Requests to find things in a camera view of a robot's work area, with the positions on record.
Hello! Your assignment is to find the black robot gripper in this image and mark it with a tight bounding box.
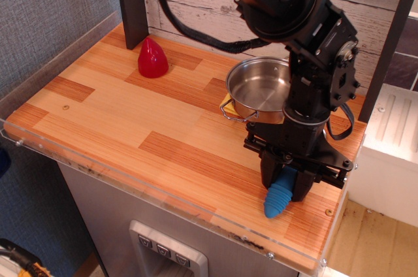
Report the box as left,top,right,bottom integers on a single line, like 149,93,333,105
244,119,353,201

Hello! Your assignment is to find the blue handled metal spoon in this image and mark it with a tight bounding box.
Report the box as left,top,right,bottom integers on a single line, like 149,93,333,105
264,166,297,219

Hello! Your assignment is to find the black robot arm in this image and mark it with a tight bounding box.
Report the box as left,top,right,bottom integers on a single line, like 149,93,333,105
237,0,360,202

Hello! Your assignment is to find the stainless steel pot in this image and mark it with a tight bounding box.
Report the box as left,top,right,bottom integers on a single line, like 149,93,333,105
225,57,291,112

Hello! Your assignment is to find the yellow sponge cloth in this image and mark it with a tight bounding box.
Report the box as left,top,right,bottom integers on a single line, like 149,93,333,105
219,94,284,124

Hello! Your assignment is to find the silver toy fridge cabinet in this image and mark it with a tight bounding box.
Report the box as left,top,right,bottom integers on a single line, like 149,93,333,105
59,164,298,276

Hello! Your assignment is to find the red cone-shaped toy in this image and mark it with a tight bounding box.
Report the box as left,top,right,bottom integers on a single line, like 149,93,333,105
138,37,169,78

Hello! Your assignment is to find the yellow black object bottom left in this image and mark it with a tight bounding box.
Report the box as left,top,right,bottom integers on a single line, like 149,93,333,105
1,238,51,276

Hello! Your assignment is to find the clear acrylic table edge guard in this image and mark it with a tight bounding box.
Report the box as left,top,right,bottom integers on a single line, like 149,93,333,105
1,121,328,276

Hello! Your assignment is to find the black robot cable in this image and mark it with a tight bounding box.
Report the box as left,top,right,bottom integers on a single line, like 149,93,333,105
153,0,272,54

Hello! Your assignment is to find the dark vertical post right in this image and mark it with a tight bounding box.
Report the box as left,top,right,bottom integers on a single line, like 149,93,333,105
358,0,414,123

